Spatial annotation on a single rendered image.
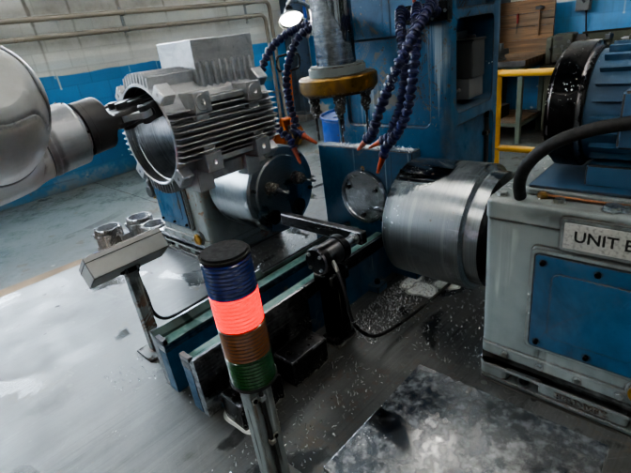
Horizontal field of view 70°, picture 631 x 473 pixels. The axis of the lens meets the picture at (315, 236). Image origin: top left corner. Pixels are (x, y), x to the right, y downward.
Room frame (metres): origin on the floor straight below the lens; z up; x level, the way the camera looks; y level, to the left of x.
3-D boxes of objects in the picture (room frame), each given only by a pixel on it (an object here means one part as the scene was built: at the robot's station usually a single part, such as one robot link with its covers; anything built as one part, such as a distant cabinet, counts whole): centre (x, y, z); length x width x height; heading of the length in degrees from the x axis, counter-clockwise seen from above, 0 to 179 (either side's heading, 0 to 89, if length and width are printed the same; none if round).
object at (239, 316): (0.47, 0.11, 1.14); 0.06 x 0.06 x 0.04
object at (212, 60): (0.82, 0.14, 1.41); 0.12 x 0.11 x 0.07; 134
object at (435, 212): (0.82, -0.30, 1.04); 0.41 x 0.25 x 0.25; 44
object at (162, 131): (0.79, 0.17, 1.31); 0.20 x 0.19 x 0.19; 134
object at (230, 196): (1.32, 0.17, 1.04); 0.37 x 0.25 x 0.25; 44
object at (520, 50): (5.77, -1.82, 0.71); 2.21 x 0.95 x 1.43; 43
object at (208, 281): (0.47, 0.11, 1.19); 0.06 x 0.06 x 0.04
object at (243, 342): (0.47, 0.11, 1.10); 0.06 x 0.06 x 0.04
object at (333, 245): (0.92, -0.18, 0.92); 0.45 x 0.13 x 0.24; 134
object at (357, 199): (1.13, -0.14, 1.02); 0.15 x 0.02 x 0.15; 44
